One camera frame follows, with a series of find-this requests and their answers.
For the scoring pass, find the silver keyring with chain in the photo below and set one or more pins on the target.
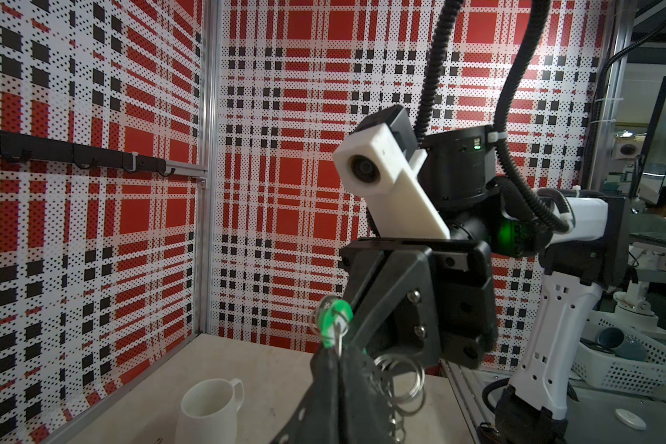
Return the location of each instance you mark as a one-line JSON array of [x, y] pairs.
[[406, 379]]

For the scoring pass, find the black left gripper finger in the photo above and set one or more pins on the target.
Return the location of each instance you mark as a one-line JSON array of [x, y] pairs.
[[316, 418]]

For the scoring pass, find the green tagged key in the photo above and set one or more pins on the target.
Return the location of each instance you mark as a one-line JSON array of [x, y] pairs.
[[332, 321]]

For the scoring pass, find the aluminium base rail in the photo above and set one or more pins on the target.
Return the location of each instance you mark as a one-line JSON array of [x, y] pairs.
[[468, 385]]

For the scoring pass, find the black computer monitor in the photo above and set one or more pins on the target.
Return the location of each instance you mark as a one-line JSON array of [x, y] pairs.
[[650, 168]]

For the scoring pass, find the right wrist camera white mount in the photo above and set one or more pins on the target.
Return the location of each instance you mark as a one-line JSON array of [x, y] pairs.
[[379, 162]]

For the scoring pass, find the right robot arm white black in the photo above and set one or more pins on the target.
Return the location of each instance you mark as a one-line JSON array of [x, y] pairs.
[[580, 238]]

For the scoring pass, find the white ceramic mug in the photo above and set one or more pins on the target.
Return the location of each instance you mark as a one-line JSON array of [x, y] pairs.
[[209, 412]]

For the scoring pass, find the person in background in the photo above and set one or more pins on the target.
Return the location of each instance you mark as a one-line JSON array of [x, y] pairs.
[[653, 219]]

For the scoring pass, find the white plastic basket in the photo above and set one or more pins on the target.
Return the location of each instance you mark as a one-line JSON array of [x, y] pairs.
[[615, 357]]

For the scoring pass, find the black hook rail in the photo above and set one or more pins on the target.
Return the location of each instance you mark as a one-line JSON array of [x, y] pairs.
[[21, 148]]

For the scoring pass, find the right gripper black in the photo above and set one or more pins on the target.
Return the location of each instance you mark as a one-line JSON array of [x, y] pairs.
[[427, 300]]

